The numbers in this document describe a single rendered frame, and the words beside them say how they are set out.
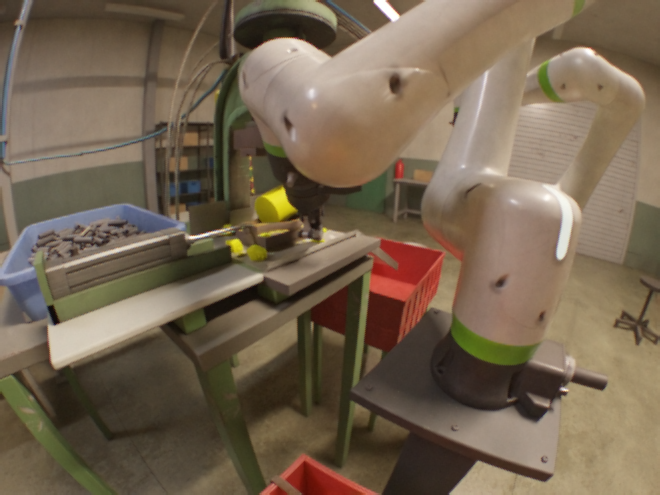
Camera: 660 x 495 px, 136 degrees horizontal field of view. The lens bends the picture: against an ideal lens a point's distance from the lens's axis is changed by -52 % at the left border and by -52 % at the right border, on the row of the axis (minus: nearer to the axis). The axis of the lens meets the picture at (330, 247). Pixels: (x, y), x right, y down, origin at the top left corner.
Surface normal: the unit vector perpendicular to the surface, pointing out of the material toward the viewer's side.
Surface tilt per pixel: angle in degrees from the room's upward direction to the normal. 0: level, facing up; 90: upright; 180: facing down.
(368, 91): 82
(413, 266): 90
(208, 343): 0
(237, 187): 90
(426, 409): 0
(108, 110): 90
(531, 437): 0
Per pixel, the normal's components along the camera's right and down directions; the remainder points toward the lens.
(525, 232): -0.64, 0.21
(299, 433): 0.03, -0.95
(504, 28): 0.33, 0.64
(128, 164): 0.82, 0.20
